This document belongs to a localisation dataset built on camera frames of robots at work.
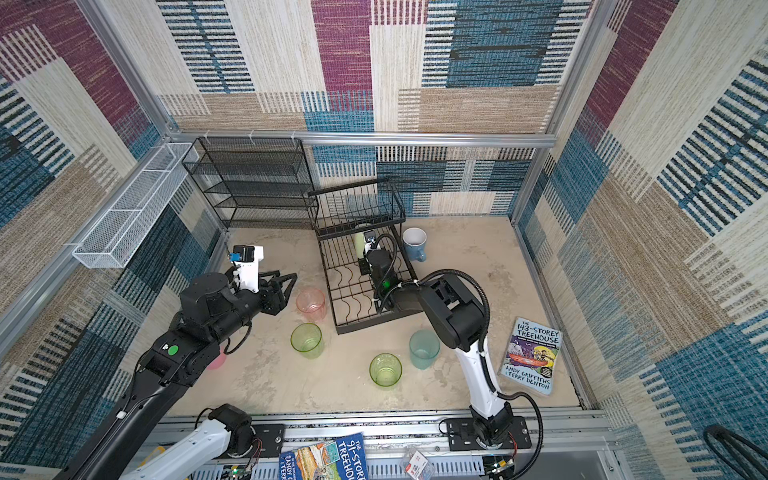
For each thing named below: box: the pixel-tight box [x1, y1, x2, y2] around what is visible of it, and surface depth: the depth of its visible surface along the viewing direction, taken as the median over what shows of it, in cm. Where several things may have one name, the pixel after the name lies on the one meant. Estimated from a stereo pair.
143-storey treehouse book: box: [498, 317, 563, 396], surface depth 86 cm
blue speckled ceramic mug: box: [402, 227, 428, 263], surface depth 104 cm
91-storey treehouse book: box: [278, 432, 369, 480], surface depth 70 cm
